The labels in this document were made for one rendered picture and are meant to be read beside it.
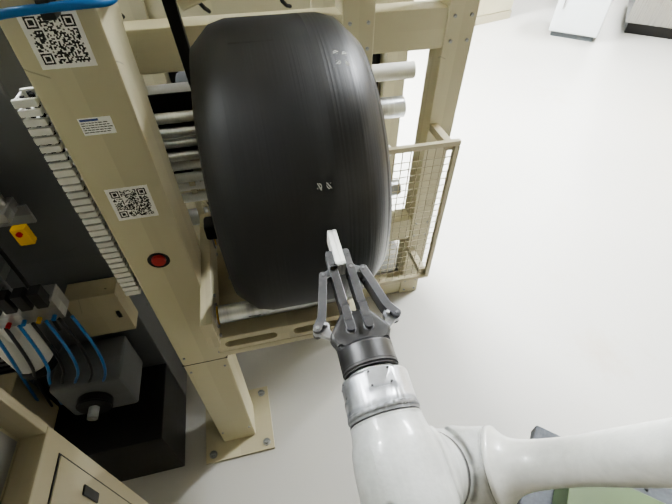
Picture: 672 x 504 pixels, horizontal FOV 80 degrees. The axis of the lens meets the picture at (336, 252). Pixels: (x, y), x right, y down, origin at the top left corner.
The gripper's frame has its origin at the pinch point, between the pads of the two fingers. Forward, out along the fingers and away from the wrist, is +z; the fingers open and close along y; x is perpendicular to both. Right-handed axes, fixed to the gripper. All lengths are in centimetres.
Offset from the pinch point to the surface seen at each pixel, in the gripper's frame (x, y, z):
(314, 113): -14.7, 0.1, 15.6
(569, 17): 160, -388, 397
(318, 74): -17.6, -1.7, 21.3
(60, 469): 40, 58, -12
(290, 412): 128, 13, 13
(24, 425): 29, 60, -6
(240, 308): 35.0, 19.2, 13.4
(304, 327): 44.5, 4.6, 9.8
